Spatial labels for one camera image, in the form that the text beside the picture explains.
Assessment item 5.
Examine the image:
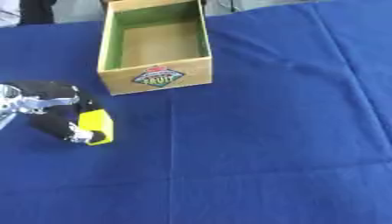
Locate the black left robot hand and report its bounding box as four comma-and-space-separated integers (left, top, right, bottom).
3, 80, 108, 144

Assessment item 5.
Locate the yellow rectangular block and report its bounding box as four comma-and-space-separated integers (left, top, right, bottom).
76, 108, 116, 146

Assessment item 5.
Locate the tan cardboard box green inside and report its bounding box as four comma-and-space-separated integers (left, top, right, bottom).
96, 0, 214, 96

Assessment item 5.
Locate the person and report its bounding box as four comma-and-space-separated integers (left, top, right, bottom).
0, 0, 59, 29

